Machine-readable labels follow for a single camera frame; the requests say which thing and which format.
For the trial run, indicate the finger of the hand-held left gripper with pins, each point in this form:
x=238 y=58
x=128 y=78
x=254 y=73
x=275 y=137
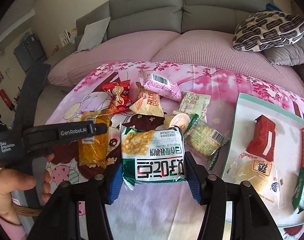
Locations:
x=100 y=129

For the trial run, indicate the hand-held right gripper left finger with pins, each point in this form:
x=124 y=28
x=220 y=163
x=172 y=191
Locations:
x=114 y=185

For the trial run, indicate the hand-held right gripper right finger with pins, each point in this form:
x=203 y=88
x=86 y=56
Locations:
x=194 y=190

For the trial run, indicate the orange translucent snack packet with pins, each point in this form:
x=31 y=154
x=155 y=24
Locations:
x=92 y=150

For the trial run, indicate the small red snack packet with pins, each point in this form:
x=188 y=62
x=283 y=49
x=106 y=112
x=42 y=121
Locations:
x=117 y=92

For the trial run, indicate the green and white snack packet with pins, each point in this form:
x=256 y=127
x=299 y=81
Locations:
x=152 y=160

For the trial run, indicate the clear green-edged cracker packet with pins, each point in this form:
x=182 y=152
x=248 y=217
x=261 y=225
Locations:
x=204 y=137

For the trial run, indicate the clear steamed cake packet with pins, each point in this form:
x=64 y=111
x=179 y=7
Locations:
x=256 y=180

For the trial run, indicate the small jelly cup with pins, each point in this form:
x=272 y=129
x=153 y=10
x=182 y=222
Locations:
x=180 y=121

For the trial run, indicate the pale green snack packet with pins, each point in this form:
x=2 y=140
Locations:
x=194 y=103

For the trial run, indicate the dark red packet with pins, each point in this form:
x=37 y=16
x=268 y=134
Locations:
x=264 y=135

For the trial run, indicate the dark green snack packet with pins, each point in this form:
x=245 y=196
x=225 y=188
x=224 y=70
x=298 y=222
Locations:
x=301 y=192

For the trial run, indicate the teal cardboard box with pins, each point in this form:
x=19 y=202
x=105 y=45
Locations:
x=286 y=127

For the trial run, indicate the person's left hand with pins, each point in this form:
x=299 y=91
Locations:
x=9 y=182

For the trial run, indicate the red cylinder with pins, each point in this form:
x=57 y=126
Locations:
x=6 y=100

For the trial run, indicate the beige snack packet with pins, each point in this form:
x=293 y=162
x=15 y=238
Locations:
x=147 y=102

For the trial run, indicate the pink snack packet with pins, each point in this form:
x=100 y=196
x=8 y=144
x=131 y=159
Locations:
x=164 y=87

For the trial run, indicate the pale grey cushion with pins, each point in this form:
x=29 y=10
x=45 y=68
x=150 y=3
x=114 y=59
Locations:
x=94 y=35

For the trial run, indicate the dark grey cabinet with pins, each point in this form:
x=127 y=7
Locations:
x=29 y=52

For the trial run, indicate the small white rack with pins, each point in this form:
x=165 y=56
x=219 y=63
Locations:
x=65 y=37

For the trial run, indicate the printed cartoon blanket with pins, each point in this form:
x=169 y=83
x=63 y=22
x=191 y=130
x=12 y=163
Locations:
x=216 y=80

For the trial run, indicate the pink sofa cover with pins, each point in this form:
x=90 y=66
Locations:
x=191 y=50

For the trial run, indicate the grey-green sofa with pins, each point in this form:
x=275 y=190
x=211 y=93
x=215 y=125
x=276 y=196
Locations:
x=147 y=10

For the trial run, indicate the grey pillow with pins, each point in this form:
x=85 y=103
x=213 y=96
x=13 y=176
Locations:
x=286 y=55

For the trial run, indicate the black and white patterned pillow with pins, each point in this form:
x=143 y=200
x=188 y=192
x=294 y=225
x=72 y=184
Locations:
x=269 y=30

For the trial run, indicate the blue cloth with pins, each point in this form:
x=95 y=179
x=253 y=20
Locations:
x=274 y=7

